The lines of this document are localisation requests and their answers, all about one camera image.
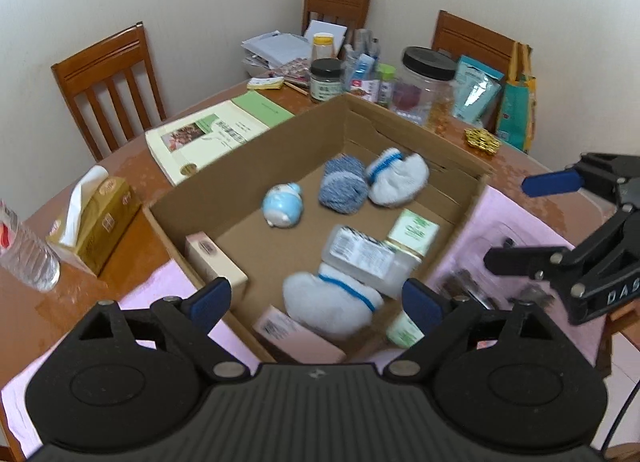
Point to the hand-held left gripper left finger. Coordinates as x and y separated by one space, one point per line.
210 299

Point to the pink pill blister pack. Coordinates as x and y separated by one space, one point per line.
295 68

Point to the yellow lid jar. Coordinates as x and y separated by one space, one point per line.
322 47

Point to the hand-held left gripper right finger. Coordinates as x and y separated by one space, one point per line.
422 304

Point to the green notebook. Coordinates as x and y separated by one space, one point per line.
265 109

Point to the gold tissue box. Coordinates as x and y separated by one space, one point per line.
100 227

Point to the clear water bottle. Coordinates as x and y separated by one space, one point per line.
27 252

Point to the stack of white papers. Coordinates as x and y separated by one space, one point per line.
277 49

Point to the blue grey sock roll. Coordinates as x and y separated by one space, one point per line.
342 184

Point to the green lid bottle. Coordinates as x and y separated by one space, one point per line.
385 84

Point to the blue white penguin toy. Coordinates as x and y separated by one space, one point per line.
282 204

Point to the gold ornament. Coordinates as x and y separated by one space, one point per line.
482 141

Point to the cream cover book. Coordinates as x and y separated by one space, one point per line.
200 142

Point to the wooden desktop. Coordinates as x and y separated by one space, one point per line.
55 322

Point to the colourful shopping bag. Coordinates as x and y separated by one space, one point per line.
517 107

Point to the pink carton with barcode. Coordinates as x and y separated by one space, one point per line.
295 337

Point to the large clear jar black lid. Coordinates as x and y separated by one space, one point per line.
427 62

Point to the white labelled plastic bottle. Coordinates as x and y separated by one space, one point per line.
360 252

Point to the green tissue packet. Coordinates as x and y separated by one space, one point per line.
415 229
405 329

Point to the cream small box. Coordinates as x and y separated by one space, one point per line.
212 257

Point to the pen holder with pens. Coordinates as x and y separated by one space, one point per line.
362 64

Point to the pencil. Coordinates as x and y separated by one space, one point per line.
296 87

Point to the teal packet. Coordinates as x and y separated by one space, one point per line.
475 92

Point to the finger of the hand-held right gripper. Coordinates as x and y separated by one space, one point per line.
552 182
525 261

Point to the pink cloth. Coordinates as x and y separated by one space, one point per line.
500 222

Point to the dark lid jar green label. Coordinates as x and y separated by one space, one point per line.
326 84

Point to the yellow sticky note pad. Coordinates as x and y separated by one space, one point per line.
265 83

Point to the white blue-striped sock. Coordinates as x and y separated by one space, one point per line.
320 302
400 182

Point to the cardboard box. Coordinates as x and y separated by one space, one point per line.
235 237

